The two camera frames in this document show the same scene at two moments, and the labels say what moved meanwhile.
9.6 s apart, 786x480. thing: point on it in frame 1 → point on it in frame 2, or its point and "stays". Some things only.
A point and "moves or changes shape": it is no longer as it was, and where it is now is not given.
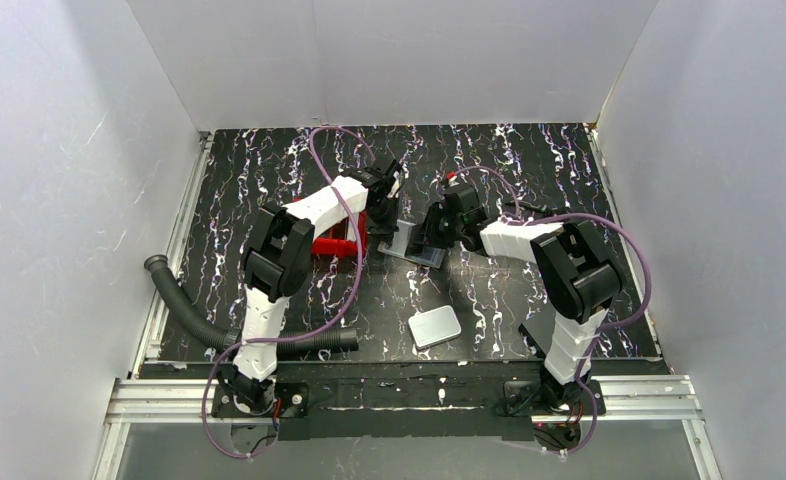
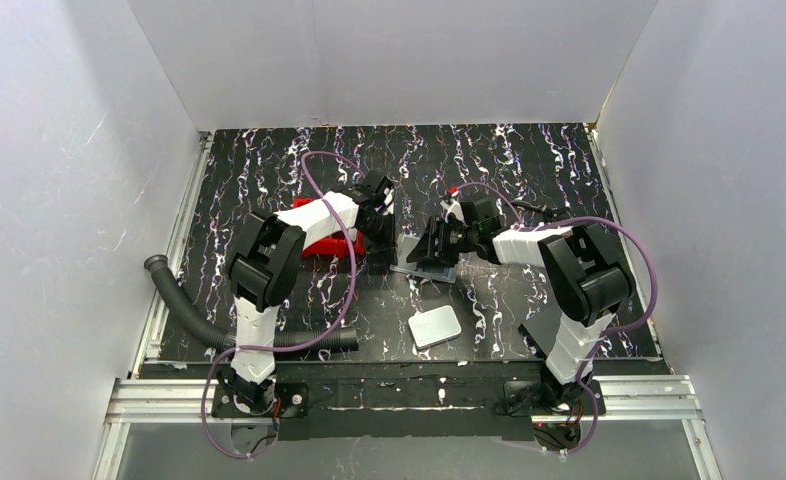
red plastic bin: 334,241 stays
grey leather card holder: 430,256 moves or changes shape
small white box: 434,326 stays
